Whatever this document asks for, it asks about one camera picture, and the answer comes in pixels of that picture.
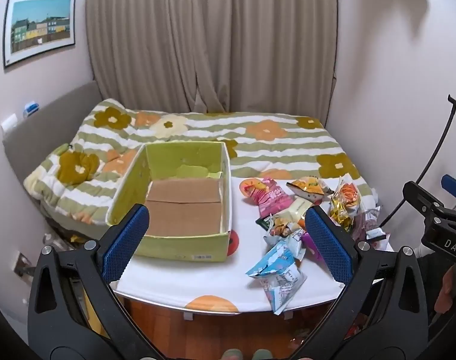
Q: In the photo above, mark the purple snack packet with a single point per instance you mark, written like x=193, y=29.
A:
x=310, y=246

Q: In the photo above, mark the blue and white snack packet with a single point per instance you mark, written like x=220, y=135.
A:
x=284, y=288

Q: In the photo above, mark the light blue snack packet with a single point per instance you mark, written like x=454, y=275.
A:
x=275, y=264

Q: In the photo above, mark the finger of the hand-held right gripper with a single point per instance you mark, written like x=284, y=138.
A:
x=451, y=184
x=419, y=195

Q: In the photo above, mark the person's right hand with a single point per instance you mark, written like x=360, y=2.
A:
x=447, y=290

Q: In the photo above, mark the orange and white snack packet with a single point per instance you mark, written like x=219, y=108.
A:
x=348, y=193

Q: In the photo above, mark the pink and white snack packet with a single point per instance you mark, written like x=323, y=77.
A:
x=368, y=221

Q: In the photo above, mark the yellow and white snack packet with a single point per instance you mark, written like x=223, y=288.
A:
x=310, y=187

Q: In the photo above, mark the green cardboard box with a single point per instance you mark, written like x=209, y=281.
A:
x=183, y=202

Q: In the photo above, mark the cream and orange snack packet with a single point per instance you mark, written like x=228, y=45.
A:
x=297, y=210

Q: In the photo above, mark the gold snack packet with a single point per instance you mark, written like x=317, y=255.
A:
x=339, y=213

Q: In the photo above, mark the grey headboard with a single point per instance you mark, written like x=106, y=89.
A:
x=44, y=127

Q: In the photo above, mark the framed building picture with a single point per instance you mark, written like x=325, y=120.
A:
x=39, y=26

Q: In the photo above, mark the small dark-edged snack packet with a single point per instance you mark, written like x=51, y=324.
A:
x=280, y=228

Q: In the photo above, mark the beige curtain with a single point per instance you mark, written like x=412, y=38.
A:
x=213, y=45

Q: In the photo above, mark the blue and white bottle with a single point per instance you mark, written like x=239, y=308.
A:
x=30, y=109

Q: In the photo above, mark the floral striped blanket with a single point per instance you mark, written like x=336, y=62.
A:
x=280, y=146

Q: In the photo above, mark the green slipper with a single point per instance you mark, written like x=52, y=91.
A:
x=263, y=355
x=229, y=355

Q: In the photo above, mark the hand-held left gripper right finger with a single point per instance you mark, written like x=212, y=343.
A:
x=330, y=247

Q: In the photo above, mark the white fruit-print tablecloth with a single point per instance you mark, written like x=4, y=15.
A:
x=213, y=281

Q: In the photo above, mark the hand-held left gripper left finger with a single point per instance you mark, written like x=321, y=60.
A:
x=126, y=245

